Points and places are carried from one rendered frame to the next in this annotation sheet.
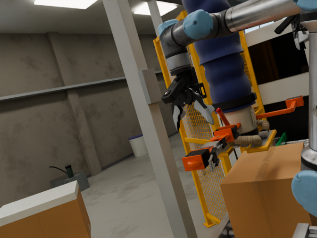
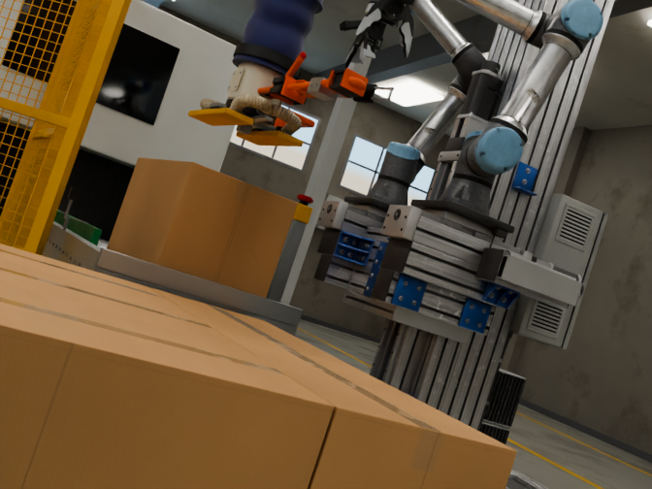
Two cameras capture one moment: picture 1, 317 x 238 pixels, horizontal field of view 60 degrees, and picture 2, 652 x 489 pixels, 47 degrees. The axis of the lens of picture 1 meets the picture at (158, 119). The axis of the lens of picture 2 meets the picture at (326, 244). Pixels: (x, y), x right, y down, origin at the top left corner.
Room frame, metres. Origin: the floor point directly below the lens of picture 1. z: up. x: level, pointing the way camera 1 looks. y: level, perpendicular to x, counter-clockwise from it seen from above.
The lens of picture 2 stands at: (-0.05, 1.63, 0.72)
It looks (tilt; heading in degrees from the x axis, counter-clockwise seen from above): 3 degrees up; 298
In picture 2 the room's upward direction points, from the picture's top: 18 degrees clockwise
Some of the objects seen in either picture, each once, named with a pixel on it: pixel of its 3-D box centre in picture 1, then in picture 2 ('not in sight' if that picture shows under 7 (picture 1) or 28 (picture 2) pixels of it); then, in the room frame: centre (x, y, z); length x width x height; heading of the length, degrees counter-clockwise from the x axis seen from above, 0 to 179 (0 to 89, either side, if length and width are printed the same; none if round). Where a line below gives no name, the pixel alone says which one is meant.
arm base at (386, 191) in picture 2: not in sight; (389, 193); (1.03, -0.75, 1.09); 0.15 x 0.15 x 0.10
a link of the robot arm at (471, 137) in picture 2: not in sight; (480, 157); (0.65, -0.43, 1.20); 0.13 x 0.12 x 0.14; 122
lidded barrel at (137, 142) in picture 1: (138, 145); not in sight; (8.33, 0.81, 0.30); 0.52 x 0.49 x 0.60; 49
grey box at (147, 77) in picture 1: (150, 86); not in sight; (2.49, -0.02, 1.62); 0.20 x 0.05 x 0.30; 146
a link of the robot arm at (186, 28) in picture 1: (196, 28); not in sight; (0.83, -0.19, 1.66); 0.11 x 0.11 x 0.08; 32
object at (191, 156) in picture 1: (197, 159); (346, 82); (0.96, -0.09, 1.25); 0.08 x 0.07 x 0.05; 148
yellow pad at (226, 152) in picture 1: (227, 143); (220, 113); (1.51, -0.33, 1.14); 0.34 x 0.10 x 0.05; 148
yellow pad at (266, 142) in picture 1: (262, 137); (269, 134); (1.41, -0.49, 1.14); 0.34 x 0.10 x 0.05; 148
